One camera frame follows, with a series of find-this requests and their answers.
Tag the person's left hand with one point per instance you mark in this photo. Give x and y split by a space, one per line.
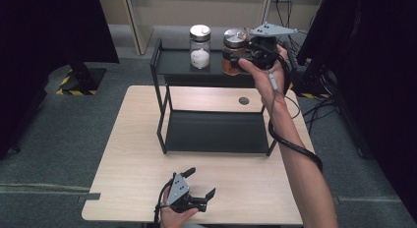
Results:
172 218

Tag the white powder spice jar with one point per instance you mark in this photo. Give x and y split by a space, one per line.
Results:
200 54

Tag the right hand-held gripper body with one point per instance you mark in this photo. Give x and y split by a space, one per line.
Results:
265 51

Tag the orange powder spice jar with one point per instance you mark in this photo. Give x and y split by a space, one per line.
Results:
233 36

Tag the round grey table grommet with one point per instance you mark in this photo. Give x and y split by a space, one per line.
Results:
244 101

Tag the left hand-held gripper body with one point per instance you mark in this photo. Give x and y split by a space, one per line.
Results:
178 188

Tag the person's right hand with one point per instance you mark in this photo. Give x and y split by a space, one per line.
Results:
265 80

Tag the black stand base striped tape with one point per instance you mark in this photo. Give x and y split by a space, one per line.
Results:
83 79
311 85

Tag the grey tape strip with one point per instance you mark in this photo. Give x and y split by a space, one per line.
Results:
89 197

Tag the black two-tier metal shelf rack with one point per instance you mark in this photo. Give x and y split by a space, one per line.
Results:
213 133

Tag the beige wooden furniture frame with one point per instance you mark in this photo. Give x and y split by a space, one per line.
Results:
164 11

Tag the black curtain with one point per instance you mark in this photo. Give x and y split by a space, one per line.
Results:
39 41
377 74

